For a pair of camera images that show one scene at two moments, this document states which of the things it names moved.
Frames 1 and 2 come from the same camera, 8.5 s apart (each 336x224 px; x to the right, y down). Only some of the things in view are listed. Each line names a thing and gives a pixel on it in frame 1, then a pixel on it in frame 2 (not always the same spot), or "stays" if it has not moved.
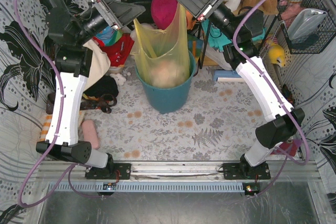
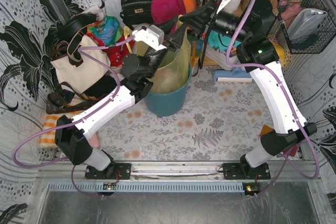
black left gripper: x=105 y=10 → x=168 y=44
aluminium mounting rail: x=181 y=171 stays
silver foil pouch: x=305 y=23 stays
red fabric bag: x=118 y=52 stays
